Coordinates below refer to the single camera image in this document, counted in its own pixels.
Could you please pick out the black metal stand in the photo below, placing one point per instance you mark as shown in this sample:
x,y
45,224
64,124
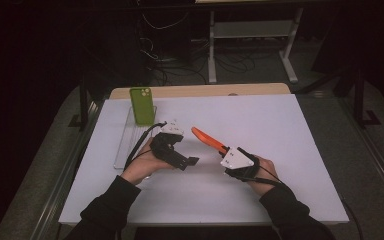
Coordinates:
x,y
83,100
359,100

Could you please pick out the orange phone case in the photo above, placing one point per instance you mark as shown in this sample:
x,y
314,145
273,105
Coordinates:
x,y
208,138

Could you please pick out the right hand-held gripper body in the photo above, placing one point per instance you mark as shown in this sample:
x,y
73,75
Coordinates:
x,y
238,161

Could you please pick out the person's left hand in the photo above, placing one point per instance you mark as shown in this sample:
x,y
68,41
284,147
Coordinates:
x,y
141,166

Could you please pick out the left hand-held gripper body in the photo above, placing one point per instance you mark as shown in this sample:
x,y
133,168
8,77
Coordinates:
x,y
165,150

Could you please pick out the white metal desk frame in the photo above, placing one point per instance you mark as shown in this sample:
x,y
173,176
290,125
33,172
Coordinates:
x,y
212,50

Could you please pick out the clear plastic rack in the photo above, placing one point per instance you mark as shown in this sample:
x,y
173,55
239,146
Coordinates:
x,y
130,140

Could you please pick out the green clown print phone case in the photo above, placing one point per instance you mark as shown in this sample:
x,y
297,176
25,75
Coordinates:
x,y
142,106

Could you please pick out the person's right hand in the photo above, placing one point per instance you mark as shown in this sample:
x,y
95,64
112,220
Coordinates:
x,y
266,176

